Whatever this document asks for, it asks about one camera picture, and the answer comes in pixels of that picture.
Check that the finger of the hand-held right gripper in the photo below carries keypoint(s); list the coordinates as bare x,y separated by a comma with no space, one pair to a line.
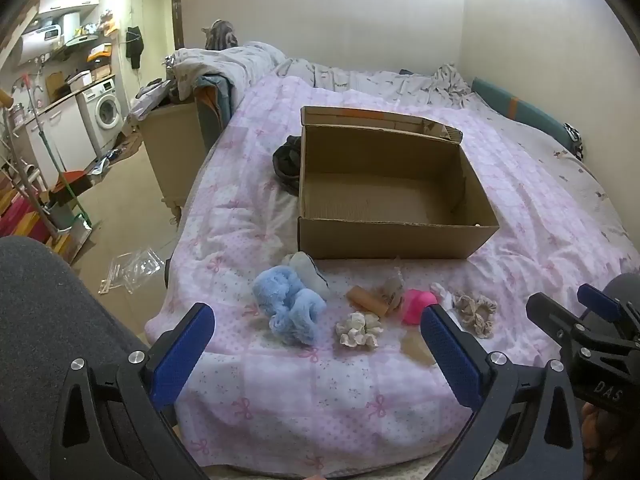
597,300
547,317

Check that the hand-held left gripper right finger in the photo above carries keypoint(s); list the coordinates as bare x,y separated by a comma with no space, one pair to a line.
450,360

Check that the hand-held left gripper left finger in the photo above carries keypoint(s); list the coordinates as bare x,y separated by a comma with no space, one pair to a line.
185,355

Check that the beige lace scrunchie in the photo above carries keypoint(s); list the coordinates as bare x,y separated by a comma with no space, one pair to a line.
475,310

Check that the pink rubber duck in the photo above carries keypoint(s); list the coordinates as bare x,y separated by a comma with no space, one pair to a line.
415,305

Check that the cream ruffled scrunchie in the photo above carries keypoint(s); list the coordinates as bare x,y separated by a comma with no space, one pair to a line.
357,332

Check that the light blue fluffy scrunchie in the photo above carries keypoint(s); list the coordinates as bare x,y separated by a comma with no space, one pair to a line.
285,300

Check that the cardboard box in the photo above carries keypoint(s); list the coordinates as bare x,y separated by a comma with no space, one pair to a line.
390,240

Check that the white striped soft toy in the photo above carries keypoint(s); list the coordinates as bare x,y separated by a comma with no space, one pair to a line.
307,270

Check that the person's right hand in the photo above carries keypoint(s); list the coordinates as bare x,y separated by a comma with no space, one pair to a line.
595,430

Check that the person's right leg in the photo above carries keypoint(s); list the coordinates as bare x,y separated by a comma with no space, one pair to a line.
622,285

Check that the person's leg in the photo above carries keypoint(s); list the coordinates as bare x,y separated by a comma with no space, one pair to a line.
622,285
45,310

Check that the tan translucent pouch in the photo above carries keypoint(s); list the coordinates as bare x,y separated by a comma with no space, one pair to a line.
415,350

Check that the pink bow-print blanket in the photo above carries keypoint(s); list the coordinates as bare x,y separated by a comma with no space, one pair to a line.
260,400

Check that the small brown toy in bag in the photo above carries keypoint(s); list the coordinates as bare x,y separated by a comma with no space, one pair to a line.
392,292

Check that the clear plastic bags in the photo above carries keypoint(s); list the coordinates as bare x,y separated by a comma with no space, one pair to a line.
130,270

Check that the white patterned bed sheet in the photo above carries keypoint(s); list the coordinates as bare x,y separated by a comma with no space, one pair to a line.
575,185

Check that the person's left leg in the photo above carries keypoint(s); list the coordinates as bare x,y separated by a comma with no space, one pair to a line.
45,310

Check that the teal pillow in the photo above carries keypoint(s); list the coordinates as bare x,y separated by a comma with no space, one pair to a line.
525,110

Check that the beige wooden cabinet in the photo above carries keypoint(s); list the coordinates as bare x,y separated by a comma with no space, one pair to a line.
170,150

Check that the orange dustpan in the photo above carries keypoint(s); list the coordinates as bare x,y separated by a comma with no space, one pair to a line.
75,178

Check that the dark cloth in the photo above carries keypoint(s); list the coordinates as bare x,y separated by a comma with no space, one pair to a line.
287,165

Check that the red storage box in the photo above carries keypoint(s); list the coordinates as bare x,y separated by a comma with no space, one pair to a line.
20,215

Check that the blue grey cloth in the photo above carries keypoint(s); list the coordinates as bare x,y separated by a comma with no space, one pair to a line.
215,110

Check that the white base cabinet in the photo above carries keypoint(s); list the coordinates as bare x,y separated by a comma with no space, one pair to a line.
60,135

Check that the white washing machine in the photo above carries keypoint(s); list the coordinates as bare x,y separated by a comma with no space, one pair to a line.
107,110

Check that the grey white duvet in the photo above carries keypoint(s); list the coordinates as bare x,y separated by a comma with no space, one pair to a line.
350,80

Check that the dark hanging jacket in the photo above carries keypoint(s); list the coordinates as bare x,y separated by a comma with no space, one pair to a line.
134,47

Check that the grey tabby cat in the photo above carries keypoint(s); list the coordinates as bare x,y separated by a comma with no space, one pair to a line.
220,35

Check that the brown door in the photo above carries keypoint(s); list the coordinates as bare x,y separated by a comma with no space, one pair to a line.
177,15

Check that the white water heater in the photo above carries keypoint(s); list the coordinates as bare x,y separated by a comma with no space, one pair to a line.
40,40

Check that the white wall cabinet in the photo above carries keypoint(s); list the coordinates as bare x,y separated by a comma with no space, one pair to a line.
70,0

